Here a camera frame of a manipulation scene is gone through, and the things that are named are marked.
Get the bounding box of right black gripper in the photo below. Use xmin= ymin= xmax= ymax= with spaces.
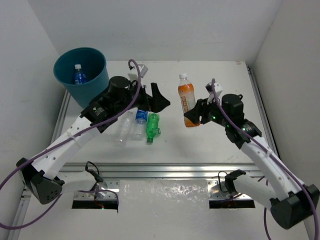
xmin=184 ymin=94 xmax=230 ymax=127

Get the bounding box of orange label bottle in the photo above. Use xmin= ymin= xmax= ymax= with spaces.
xmin=178 ymin=73 xmax=196 ymax=113

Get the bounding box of crushed green bottle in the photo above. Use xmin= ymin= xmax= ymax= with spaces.
xmin=146 ymin=113 xmax=161 ymax=144

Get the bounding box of blue label bottle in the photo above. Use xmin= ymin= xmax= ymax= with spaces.
xmin=131 ymin=109 xmax=148 ymax=141
xmin=74 ymin=64 xmax=88 ymax=85

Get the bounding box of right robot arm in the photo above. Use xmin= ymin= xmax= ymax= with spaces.
xmin=184 ymin=93 xmax=320 ymax=230

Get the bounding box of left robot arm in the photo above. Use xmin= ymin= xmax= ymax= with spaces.
xmin=16 ymin=76 xmax=171 ymax=205

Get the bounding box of teal plastic bin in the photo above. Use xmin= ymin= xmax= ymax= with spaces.
xmin=53 ymin=47 xmax=109 ymax=108

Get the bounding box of clear bottle white cap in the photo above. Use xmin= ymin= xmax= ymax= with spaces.
xmin=115 ymin=111 xmax=134 ymax=147

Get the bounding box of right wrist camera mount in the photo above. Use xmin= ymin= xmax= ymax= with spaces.
xmin=205 ymin=81 xmax=223 ymax=105

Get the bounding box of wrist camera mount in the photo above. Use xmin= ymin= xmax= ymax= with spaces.
xmin=205 ymin=81 xmax=223 ymax=105
xmin=127 ymin=63 xmax=149 ymax=81

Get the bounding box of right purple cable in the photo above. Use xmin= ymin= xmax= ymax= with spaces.
xmin=209 ymin=78 xmax=320 ymax=240

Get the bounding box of purple cable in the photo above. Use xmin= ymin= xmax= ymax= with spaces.
xmin=0 ymin=58 xmax=141 ymax=230
xmin=209 ymin=78 xmax=320 ymax=240

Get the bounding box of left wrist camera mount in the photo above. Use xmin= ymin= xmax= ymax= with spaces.
xmin=127 ymin=63 xmax=149 ymax=81

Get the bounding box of aluminium rail frame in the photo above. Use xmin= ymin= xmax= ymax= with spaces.
xmin=7 ymin=63 xmax=311 ymax=240

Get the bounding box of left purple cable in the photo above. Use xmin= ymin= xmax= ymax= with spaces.
xmin=0 ymin=58 xmax=141 ymax=230

